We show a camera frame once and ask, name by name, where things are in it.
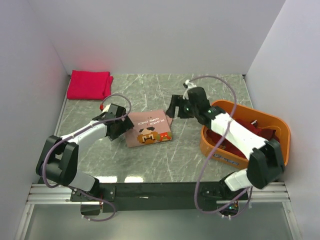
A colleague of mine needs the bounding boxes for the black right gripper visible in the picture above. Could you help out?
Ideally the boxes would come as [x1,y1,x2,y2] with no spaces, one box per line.
[165,95,199,120]

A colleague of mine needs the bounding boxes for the pink t shirt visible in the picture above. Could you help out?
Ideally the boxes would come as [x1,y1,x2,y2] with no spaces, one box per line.
[124,110,173,148]

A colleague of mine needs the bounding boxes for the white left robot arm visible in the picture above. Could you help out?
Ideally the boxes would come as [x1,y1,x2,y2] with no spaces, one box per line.
[35,103,134,201]

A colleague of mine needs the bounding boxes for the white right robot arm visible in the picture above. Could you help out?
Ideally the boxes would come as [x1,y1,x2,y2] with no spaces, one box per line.
[166,87,291,200]

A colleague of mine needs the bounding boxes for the orange plastic bin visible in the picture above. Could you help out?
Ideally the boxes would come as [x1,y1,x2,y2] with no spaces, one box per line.
[199,104,291,169]

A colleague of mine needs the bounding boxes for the folded magenta t shirt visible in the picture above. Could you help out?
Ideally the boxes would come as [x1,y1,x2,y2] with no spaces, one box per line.
[66,70,114,101]

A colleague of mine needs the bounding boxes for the dark red t shirt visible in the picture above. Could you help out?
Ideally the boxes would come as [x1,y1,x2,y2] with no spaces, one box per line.
[206,118,280,158]

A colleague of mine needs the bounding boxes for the black base beam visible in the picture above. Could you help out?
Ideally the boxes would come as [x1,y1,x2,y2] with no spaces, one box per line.
[69,182,248,213]

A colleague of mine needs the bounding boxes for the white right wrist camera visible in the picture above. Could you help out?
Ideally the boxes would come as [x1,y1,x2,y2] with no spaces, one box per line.
[182,79,197,100]

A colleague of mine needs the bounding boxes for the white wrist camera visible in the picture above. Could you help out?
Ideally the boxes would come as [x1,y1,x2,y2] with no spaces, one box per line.
[99,103,111,113]
[182,79,197,100]

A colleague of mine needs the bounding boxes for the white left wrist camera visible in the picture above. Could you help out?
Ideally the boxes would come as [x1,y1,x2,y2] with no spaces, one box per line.
[99,103,111,113]

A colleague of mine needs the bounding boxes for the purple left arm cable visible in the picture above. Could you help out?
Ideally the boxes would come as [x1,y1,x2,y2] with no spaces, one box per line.
[41,92,133,222]

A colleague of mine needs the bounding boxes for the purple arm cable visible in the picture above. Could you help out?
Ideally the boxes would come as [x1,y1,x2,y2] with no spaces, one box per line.
[41,92,133,222]
[188,75,253,219]

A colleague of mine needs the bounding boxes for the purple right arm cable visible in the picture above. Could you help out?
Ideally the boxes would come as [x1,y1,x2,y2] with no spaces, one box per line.
[188,75,253,219]

